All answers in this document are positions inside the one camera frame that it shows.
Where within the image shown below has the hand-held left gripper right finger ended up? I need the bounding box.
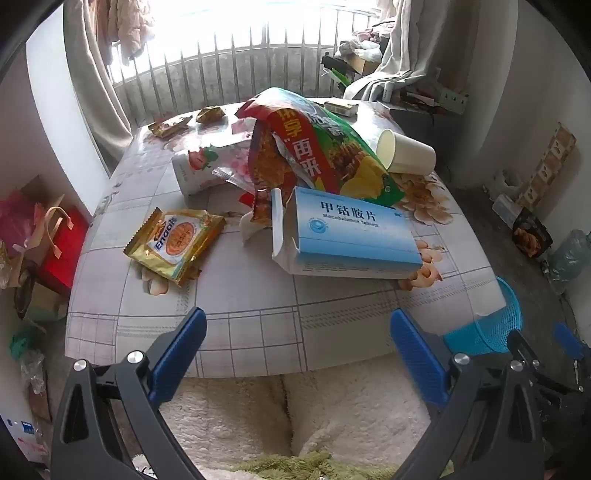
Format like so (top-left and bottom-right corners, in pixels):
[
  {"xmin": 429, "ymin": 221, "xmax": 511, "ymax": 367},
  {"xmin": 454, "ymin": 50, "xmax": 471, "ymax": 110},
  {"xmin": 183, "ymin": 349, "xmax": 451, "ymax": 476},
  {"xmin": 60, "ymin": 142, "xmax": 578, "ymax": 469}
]
[{"xmin": 390, "ymin": 308, "xmax": 548, "ymax": 480}]

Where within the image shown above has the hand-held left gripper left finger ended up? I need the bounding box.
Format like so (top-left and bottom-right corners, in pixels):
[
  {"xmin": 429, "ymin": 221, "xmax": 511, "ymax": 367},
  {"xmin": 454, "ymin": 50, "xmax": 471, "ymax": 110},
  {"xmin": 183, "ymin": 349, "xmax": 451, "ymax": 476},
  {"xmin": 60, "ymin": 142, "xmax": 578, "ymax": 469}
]
[{"xmin": 50, "ymin": 306, "xmax": 208, "ymax": 480}]

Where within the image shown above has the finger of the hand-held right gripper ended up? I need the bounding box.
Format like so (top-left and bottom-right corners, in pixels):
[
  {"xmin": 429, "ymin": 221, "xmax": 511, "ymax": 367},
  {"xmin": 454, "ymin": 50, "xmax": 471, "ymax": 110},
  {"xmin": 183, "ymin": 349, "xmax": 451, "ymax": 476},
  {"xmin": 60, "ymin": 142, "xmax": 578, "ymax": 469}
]
[
  {"xmin": 554, "ymin": 322, "xmax": 588, "ymax": 370},
  {"xmin": 507, "ymin": 329, "xmax": 578, "ymax": 407}
]

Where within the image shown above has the blue mesh waste basket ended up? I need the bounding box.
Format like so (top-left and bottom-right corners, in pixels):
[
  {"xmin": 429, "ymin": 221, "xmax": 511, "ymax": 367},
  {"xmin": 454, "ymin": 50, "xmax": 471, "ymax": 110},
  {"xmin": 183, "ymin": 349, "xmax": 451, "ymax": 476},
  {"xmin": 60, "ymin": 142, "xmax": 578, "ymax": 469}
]
[{"xmin": 443, "ymin": 276, "xmax": 523, "ymax": 355}]

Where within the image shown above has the gold cracker packet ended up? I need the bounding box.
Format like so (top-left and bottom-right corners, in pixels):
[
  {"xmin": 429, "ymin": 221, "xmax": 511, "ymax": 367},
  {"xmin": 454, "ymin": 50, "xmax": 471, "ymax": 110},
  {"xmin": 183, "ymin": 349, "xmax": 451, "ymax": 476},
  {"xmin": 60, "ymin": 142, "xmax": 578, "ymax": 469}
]
[{"xmin": 123, "ymin": 207, "xmax": 227, "ymax": 288}]

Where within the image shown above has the blue white medicine box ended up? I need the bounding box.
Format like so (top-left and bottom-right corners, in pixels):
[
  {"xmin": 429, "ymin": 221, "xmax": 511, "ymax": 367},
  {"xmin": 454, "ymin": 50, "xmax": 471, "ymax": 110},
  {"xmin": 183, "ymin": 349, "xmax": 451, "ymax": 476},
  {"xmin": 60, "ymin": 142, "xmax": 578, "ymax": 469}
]
[{"xmin": 270, "ymin": 187, "xmax": 423, "ymax": 280}]

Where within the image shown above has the clear plastic wrapper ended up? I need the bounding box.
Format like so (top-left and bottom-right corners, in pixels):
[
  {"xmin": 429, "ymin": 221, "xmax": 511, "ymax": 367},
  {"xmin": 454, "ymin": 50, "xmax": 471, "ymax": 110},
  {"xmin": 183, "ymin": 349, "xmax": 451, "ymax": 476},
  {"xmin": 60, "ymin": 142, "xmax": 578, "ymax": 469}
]
[{"xmin": 211, "ymin": 164, "xmax": 254, "ymax": 195}]

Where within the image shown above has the red orange snack packet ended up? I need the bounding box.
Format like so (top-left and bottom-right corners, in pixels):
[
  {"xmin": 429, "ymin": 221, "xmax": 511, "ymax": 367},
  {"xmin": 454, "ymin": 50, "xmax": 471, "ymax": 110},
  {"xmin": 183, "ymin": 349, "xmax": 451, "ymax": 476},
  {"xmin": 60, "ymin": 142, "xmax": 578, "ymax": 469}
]
[{"xmin": 249, "ymin": 121, "xmax": 296, "ymax": 227}]

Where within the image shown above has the cream paper cup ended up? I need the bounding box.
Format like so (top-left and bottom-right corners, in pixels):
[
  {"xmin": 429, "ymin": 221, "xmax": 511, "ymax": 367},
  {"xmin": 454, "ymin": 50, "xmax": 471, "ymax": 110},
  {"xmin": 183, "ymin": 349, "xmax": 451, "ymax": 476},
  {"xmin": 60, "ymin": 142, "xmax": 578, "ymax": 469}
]
[{"xmin": 375, "ymin": 128, "xmax": 437, "ymax": 174}]

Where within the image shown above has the large red green snack bag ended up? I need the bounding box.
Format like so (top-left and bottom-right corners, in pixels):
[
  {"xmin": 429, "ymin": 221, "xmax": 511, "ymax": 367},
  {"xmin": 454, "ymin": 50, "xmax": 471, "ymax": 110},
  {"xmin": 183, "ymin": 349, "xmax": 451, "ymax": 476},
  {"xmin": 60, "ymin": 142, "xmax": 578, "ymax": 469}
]
[{"xmin": 236, "ymin": 87, "xmax": 407, "ymax": 208}]

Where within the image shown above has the white fluffy blanket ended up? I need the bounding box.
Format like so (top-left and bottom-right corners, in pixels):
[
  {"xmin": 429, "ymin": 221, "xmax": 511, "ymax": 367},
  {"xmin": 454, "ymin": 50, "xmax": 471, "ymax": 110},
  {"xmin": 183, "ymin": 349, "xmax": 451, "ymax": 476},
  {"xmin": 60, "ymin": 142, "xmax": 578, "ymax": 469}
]
[{"xmin": 115, "ymin": 367, "xmax": 439, "ymax": 480}]

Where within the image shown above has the clear water jug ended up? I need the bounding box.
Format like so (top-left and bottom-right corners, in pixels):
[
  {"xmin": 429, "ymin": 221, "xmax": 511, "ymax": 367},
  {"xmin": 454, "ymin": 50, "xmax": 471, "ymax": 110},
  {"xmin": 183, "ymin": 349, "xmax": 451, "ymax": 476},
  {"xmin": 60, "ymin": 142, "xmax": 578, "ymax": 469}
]
[{"xmin": 545, "ymin": 229, "xmax": 591, "ymax": 296}]

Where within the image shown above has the floral plastic tablecloth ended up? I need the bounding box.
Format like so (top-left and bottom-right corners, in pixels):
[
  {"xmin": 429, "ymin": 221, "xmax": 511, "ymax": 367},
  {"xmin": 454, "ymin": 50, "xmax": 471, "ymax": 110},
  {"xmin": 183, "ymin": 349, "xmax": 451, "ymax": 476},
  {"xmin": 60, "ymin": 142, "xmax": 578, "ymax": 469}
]
[{"xmin": 65, "ymin": 97, "xmax": 508, "ymax": 379}]

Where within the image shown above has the dark snack bag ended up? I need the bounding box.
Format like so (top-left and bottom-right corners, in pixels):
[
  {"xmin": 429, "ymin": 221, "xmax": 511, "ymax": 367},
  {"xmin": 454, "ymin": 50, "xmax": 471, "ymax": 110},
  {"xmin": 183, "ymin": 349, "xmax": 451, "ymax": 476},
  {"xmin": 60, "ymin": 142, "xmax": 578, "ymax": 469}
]
[{"xmin": 512, "ymin": 208, "xmax": 554, "ymax": 259}]

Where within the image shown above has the white paper scrap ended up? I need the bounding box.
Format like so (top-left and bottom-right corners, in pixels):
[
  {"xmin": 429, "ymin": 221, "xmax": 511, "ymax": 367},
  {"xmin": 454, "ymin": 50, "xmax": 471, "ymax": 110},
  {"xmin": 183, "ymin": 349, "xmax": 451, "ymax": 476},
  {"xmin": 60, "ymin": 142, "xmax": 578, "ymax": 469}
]
[{"xmin": 239, "ymin": 211, "xmax": 274, "ymax": 245}]

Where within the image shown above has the green fluffy cloth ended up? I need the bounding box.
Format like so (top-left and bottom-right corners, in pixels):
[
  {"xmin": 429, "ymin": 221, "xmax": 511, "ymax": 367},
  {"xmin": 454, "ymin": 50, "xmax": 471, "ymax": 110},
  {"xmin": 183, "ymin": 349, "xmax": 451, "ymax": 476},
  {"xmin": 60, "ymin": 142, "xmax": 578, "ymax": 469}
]
[{"xmin": 134, "ymin": 451, "xmax": 402, "ymax": 480}]

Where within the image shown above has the small grey white box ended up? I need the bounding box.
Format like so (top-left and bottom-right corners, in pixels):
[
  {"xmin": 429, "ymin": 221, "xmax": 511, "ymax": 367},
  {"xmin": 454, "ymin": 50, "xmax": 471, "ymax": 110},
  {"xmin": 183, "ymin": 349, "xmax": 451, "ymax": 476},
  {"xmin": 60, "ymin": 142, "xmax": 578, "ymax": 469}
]
[{"xmin": 492, "ymin": 194, "xmax": 525, "ymax": 227}]

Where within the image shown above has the clear plastic bag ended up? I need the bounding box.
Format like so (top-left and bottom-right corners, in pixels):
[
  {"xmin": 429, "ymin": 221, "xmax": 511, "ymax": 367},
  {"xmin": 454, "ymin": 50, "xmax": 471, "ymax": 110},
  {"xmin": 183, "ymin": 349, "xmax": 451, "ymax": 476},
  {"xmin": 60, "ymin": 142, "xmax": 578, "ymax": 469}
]
[{"xmin": 18, "ymin": 348, "xmax": 49, "ymax": 393}]

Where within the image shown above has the beige paper bag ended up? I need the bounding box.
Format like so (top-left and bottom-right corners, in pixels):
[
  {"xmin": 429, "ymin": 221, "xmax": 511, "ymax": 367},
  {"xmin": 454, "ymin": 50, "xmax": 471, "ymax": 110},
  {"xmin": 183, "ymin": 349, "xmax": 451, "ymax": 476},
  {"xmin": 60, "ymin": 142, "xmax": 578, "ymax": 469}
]
[{"xmin": 14, "ymin": 258, "xmax": 70, "ymax": 324}]

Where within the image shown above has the red gift bag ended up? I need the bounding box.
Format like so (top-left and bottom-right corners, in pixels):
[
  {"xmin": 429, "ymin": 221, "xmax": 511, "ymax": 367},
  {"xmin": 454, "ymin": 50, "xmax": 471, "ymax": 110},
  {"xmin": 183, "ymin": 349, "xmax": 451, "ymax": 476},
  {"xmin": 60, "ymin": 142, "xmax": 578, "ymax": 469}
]
[{"xmin": 34, "ymin": 205, "xmax": 90, "ymax": 291}]

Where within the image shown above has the green plastic bag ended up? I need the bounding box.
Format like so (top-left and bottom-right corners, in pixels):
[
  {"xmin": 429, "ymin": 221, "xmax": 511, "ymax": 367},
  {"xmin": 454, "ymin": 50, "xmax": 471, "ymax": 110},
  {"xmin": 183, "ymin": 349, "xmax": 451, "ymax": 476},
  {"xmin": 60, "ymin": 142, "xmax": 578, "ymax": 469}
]
[{"xmin": 9, "ymin": 325, "xmax": 44, "ymax": 361}]

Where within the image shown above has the patterned cardboard tube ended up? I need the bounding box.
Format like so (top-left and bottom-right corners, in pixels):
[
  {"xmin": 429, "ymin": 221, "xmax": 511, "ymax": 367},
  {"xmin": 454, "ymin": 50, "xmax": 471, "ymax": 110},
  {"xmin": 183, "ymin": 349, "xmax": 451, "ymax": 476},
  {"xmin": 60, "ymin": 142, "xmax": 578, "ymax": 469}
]
[{"xmin": 516, "ymin": 122, "xmax": 578, "ymax": 210}]

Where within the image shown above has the pink plastic bag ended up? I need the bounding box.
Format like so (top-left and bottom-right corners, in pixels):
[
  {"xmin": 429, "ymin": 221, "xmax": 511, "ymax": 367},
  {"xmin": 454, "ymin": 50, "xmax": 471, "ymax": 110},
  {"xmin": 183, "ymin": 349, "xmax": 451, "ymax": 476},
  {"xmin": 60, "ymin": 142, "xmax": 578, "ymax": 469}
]
[{"xmin": 0, "ymin": 189, "xmax": 47, "ymax": 250}]

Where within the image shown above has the white power strip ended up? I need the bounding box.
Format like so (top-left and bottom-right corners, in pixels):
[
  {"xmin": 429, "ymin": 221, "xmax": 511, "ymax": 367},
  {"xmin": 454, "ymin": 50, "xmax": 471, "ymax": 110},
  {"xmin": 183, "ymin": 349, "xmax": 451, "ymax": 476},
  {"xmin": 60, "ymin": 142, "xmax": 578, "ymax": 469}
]
[{"xmin": 438, "ymin": 87, "xmax": 471, "ymax": 115}]

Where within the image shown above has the small gold box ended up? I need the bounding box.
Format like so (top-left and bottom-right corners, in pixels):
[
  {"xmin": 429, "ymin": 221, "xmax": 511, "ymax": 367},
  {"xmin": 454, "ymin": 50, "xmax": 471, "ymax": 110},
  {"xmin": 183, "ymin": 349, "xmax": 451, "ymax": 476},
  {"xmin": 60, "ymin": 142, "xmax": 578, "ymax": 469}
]
[{"xmin": 323, "ymin": 99, "xmax": 359, "ymax": 117}]

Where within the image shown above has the grey left curtain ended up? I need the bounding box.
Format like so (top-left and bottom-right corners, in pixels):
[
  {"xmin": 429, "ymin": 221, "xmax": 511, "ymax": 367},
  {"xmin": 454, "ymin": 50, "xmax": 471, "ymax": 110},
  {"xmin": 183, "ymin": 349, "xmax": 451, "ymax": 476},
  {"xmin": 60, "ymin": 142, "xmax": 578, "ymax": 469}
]
[{"xmin": 62, "ymin": 0, "xmax": 134, "ymax": 169}]

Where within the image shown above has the grey curtain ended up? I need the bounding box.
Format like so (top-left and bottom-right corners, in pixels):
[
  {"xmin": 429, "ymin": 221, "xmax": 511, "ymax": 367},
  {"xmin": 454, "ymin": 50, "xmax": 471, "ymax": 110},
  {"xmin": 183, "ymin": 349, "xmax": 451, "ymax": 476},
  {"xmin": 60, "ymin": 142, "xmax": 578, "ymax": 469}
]
[
  {"xmin": 62, "ymin": 0, "xmax": 134, "ymax": 169},
  {"xmin": 342, "ymin": 0, "xmax": 444, "ymax": 101}
]

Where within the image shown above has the metal window railing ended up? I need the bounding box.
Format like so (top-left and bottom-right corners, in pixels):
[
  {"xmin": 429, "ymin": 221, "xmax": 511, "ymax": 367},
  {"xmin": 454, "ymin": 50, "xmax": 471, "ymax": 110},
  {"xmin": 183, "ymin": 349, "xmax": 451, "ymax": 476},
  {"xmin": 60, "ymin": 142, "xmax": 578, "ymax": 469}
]
[{"xmin": 108, "ymin": 11, "xmax": 393, "ymax": 127}]

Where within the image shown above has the brown cardboard box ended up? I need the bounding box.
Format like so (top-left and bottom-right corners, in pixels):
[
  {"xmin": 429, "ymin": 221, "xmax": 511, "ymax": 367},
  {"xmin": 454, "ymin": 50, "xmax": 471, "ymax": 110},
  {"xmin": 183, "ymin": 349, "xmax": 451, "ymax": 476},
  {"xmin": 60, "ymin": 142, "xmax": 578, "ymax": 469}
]
[{"xmin": 344, "ymin": 48, "xmax": 384, "ymax": 77}]

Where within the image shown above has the grey right curtain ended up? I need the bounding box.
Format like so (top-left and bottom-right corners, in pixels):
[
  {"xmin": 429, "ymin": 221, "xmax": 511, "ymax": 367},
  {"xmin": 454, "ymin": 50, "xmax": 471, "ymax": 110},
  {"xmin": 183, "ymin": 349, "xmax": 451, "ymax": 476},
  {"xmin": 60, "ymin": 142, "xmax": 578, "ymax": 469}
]
[{"xmin": 342, "ymin": 0, "xmax": 444, "ymax": 101}]

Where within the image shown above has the pile of clothes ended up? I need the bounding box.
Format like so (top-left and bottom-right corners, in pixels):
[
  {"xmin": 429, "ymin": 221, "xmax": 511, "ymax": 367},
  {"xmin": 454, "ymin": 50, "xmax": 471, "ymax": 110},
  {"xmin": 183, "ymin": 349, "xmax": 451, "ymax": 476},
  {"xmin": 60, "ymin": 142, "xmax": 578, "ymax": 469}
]
[{"xmin": 333, "ymin": 21, "xmax": 398, "ymax": 61}]

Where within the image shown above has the pink bedding on sill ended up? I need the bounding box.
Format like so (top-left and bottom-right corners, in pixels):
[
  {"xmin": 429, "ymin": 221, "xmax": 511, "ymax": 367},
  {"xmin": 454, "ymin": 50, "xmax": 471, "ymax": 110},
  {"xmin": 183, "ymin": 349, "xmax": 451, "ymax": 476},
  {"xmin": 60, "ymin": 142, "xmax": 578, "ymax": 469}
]
[{"xmin": 95, "ymin": 0, "xmax": 155, "ymax": 63}]

